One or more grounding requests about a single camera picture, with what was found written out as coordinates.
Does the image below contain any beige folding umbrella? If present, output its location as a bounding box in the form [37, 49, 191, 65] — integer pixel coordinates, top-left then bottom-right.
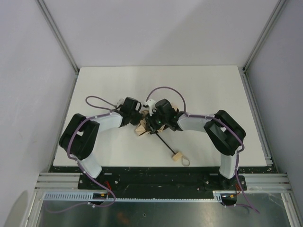
[135, 110, 190, 167]

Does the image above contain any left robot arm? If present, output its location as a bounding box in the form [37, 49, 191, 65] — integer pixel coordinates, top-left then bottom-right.
[59, 97, 143, 179]

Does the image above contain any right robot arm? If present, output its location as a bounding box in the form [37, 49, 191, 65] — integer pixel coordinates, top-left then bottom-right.
[144, 99, 246, 180]

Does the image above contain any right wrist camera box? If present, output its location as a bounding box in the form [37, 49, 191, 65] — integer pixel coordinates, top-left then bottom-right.
[143, 99, 156, 113]

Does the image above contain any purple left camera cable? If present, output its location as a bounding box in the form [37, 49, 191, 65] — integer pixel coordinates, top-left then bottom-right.
[45, 96, 119, 213]

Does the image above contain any purple camera cable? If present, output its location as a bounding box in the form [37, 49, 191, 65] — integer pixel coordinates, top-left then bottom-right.
[145, 86, 260, 213]
[45, 96, 119, 213]

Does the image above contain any grey cable duct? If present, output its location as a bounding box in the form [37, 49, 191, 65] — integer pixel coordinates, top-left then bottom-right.
[43, 191, 237, 202]

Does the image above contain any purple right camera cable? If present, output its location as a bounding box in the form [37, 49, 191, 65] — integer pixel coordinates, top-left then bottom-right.
[145, 86, 260, 213]

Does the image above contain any left aluminium frame post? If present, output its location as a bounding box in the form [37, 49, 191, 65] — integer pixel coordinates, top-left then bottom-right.
[35, 0, 80, 73]

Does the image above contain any aluminium frame post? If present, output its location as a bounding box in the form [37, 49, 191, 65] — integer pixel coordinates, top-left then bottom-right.
[35, 0, 80, 73]
[243, 0, 288, 71]

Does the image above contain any right aluminium frame post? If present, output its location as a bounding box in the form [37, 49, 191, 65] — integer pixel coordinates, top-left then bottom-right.
[243, 0, 288, 71]

